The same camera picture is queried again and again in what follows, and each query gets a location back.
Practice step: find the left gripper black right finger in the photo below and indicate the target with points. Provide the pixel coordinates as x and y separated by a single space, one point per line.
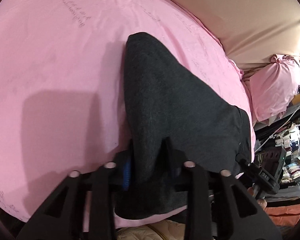
218 206

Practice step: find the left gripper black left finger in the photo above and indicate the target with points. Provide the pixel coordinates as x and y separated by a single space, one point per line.
80 207

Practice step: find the dark grey pants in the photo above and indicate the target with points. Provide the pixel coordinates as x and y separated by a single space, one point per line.
173 117

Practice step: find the person's right hand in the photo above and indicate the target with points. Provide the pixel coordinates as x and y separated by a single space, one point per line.
261 202

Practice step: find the orange red cloth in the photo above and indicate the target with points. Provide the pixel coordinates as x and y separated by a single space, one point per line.
284 215

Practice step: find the cluttered dark shelf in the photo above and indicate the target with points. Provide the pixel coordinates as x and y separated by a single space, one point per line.
281 132

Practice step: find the pink pillow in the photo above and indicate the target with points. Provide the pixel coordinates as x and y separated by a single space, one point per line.
273 87

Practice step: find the pink bed sheet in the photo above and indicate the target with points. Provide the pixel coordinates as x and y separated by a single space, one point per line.
61 91

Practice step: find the beige headboard cover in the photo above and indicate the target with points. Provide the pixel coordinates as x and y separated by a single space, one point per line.
251 31

